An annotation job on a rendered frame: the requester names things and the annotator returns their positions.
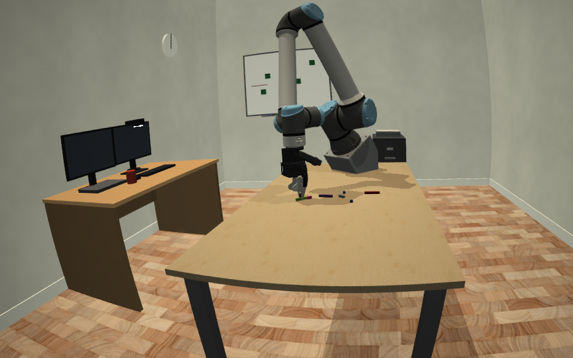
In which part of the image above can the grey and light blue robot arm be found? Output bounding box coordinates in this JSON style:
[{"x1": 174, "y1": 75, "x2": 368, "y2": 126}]
[{"x1": 274, "y1": 3, "x2": 377, "y2": 156}]

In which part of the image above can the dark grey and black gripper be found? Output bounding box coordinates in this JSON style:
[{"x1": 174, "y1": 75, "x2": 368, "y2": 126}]
[{"x1": 281, "y1": 146, "x2": 308, "y2": 200}]

